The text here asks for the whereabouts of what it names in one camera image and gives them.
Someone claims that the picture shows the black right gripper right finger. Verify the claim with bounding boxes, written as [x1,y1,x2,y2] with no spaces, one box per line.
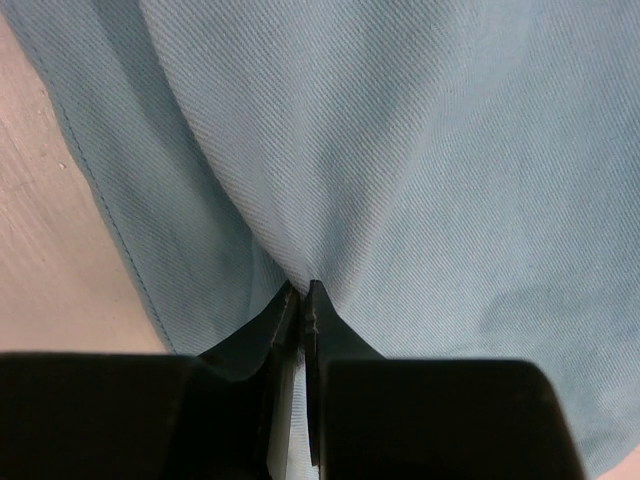
[304,281,584,479]

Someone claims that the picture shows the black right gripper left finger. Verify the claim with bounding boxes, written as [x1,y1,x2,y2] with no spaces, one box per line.
[1,284,300,479]

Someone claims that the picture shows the light blue trousers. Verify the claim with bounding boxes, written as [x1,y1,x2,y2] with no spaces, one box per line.
[1,1,639,478]

